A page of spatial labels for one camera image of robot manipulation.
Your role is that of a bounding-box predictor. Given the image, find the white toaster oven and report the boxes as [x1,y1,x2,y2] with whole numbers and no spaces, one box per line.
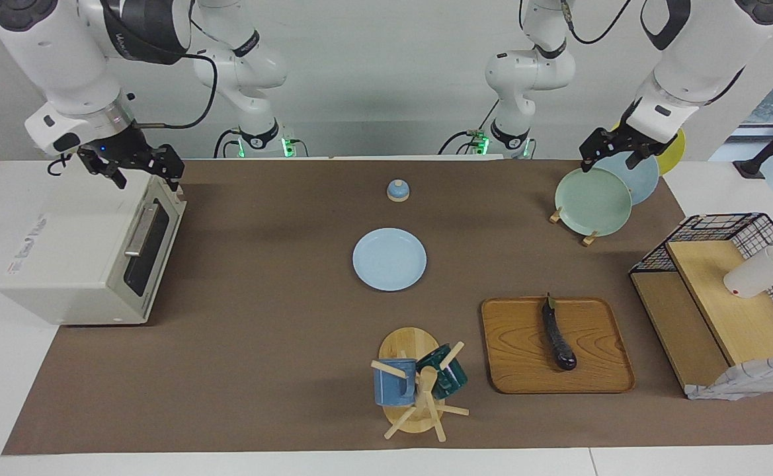
[0,165,187,326]

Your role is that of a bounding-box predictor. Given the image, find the dark purple eggplant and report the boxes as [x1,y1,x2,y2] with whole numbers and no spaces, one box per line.
[542,294,578,371]

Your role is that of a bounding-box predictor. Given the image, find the light blue racked plate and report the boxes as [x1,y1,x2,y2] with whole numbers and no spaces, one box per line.
[598,152,660,206]

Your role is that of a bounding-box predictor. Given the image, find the yellow racked plate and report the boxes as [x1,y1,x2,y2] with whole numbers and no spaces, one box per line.
[611,122,686,176]

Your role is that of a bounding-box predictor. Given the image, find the pale green racked plate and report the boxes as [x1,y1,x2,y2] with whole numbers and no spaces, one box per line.
[554,167,633,237]

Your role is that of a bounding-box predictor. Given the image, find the wooden plate rack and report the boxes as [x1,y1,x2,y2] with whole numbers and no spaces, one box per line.
[549,207,600,247]

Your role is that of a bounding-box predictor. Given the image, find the white plastic cup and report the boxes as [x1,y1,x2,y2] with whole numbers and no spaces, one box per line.
[723,246,773,299]

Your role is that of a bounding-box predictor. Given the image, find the brown table mat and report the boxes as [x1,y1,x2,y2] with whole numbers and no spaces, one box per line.
[1,159,773,456]

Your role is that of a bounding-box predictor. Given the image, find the wooden stepped shelf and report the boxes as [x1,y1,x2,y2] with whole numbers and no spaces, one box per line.
[630,240,773,397]

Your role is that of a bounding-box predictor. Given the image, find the wooden serving tray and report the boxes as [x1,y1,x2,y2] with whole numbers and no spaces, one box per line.
[481,297,636,395]

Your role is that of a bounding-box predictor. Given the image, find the white patterned cloth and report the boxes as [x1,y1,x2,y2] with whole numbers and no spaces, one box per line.
[686,356,773,401]

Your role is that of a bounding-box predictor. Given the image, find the wooden mug tree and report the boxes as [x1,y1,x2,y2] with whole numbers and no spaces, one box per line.
[370,327,470,442]

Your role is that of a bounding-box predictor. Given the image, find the dark green mug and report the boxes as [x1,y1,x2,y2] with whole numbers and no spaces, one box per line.
[416,344,468,400]

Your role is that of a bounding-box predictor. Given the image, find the blue mug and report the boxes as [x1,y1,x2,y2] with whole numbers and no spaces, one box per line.
[373,358,418,407]

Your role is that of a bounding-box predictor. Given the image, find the black right base cable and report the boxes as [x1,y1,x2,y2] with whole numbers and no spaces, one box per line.
[214,129,243,159]

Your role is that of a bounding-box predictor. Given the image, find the black base cable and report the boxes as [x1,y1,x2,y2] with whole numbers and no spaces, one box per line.
[214,129,243,159]
[439,99,501,156]

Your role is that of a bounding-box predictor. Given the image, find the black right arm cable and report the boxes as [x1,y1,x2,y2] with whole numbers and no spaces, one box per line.
[136,53,219,130]

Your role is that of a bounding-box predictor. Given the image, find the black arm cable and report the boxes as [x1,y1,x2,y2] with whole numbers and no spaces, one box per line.
[136,53,219,130]
[561,0,635,46]

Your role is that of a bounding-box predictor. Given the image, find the black wire basket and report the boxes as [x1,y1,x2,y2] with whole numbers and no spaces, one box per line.
[630,213,773,351]

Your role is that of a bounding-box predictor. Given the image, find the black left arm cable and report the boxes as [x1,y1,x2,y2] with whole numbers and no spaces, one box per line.
[561,0,635,46]

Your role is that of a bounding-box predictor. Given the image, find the black left base cable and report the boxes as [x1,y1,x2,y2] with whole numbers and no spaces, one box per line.
[439,99,501,156]

